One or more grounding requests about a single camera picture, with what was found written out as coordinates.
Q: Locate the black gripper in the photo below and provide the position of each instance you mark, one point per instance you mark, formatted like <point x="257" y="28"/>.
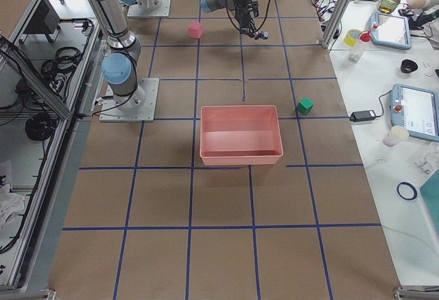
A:
<point x="243" y="11"/>

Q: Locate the pink cube centre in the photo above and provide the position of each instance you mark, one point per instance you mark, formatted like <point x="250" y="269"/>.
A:
<point x="195" y="30"/>

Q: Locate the green cube table edge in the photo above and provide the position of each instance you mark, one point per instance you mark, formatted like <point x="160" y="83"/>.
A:
<point x="304" y="106"/>

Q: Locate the yellow tape roll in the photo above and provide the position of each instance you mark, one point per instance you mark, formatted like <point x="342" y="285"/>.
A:
<point x="352" y="37"/>

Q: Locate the pink plastic bin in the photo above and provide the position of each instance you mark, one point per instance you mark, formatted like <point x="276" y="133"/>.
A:
<point x="240" y="135"/>

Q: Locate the red cap squeeze bottle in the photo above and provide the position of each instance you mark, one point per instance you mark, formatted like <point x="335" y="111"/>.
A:
<point x="359" y="47"/>

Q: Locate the teach pendant far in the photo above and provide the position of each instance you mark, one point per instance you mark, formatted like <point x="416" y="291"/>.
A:
<point x="390" y="30"/>

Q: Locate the teach pendant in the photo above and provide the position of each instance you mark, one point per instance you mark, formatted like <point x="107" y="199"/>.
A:
<point x="416" y="110"/>
<point x="390" y="30"/>

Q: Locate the black power adapter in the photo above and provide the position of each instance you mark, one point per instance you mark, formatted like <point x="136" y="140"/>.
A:
<point x="362" y="116"/>

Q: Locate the black bowl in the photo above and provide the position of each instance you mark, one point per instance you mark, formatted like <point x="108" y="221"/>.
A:
<point x="408" y="66"/>

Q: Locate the white plastic cup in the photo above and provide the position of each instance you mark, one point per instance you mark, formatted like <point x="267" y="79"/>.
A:
<point x="396" y="135"/>

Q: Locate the teach pendant near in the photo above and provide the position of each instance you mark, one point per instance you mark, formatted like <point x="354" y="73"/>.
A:
<point x="416" y="110"/>

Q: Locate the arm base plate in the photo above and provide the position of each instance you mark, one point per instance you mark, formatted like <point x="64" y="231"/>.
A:
<point x="147" y="9"/>
<point x="140" y="107"/>

